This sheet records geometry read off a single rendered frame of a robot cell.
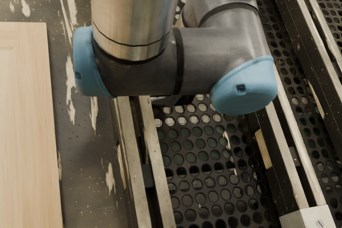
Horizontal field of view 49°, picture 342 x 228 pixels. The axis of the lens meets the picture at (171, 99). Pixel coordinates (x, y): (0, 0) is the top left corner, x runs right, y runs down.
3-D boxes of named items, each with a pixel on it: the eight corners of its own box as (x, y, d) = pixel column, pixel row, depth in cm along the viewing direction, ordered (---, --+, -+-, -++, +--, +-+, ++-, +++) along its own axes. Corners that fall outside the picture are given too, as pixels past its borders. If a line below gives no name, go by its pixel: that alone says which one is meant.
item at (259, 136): (265, 170, 74) (273, 165, 72) (254, 133, 78) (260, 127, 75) (278, 168, 76) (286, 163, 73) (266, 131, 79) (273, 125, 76)
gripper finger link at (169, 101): (142, 104, 73) (154, 80, 65) (171, 102, 75) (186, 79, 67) (145, 118, 71) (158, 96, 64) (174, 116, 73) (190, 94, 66)
